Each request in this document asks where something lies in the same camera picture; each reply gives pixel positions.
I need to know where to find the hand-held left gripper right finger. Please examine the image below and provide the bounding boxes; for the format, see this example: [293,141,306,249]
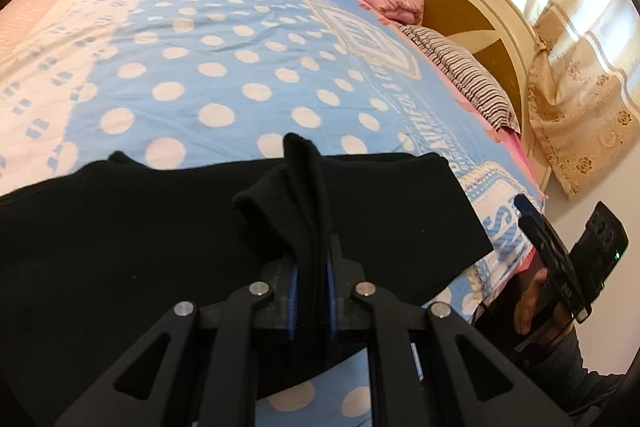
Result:
[325,234,576,427]

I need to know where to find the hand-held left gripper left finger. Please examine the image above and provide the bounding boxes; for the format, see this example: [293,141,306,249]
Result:
[52,252,301,427]

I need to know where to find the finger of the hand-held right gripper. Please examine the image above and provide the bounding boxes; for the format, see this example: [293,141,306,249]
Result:
[514,194,592,324]

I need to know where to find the black pants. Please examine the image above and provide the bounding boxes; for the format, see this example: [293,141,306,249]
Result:
[0,133,496,427]

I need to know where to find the person's right forearm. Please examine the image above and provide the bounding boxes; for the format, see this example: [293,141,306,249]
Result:
[520,322,632,415]

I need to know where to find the person's right hand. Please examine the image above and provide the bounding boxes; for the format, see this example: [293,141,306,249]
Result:
[515,267,551,336]

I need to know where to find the beige window curtain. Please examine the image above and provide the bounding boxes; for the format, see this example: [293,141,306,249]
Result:
[431,0,640,200]

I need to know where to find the striped pillow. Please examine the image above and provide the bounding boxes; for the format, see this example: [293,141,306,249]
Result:
[402,24,521,135]

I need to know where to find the polka dot bedspread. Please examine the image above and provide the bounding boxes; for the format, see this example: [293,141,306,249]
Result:
[0,0,546,427]

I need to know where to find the cream wooden headboard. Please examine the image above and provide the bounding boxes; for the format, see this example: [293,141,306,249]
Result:
[372,0,553,188]

